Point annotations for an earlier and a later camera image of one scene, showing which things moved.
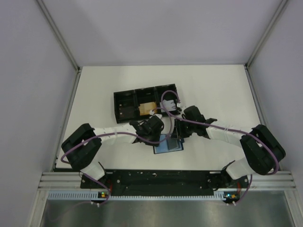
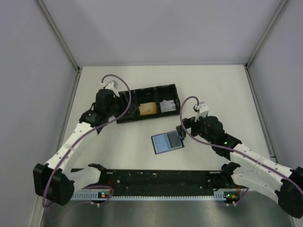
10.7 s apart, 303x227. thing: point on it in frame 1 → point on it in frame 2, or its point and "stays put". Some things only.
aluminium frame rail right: [248, 72] stays put
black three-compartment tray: [135, 104] stays put
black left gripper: [158, 135] → [114, 99]
